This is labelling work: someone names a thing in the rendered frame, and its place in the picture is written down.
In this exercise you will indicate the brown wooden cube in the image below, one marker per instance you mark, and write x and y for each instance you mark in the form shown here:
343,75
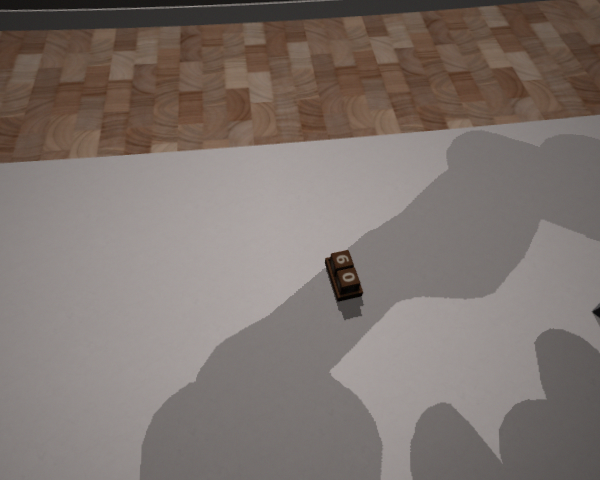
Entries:
340,261
347,281

